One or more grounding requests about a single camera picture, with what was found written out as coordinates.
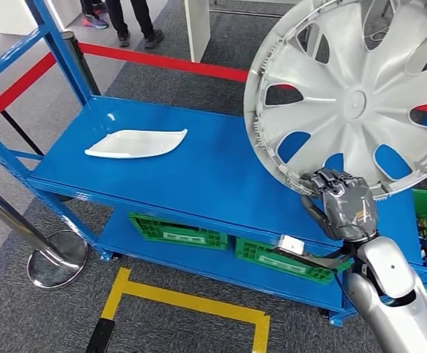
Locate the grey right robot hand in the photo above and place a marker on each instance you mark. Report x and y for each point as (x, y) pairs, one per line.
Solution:
(346, 204)

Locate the grey plastic wheel hubcap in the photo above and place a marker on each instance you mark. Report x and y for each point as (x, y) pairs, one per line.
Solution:
(346, 107)

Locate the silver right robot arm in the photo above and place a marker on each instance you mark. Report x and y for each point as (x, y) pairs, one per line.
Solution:
(390, 273)

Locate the blue metal shelf rack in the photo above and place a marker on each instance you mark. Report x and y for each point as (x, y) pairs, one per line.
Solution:
(199, 170)

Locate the white plastic car part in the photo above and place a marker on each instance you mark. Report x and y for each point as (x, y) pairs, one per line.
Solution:
(136, 143)

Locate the white desk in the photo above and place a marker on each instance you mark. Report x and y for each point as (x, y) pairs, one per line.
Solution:
(196, 29)

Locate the red barrier belt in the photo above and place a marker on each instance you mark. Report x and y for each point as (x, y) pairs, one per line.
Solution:
(14, 90)
(162, 62)

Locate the person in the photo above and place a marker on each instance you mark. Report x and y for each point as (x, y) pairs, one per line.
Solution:
(140, 19)
(95, 22)

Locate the black barrier belt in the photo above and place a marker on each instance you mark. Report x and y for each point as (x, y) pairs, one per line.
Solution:
(14, 124)

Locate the white cabinet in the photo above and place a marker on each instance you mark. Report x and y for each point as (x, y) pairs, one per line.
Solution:
(14, 14)

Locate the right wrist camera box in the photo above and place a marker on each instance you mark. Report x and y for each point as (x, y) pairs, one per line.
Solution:
(291, 245)

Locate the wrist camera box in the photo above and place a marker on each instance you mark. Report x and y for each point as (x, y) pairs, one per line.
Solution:
(291, 245)
(99, 336)

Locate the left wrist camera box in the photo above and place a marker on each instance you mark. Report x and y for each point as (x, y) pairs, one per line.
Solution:
(99, 336)

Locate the black stanchion post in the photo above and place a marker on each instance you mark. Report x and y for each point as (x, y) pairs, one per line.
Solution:
(79, 61)

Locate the chrome stanchion post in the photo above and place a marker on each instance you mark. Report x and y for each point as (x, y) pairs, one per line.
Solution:
(59, 260)

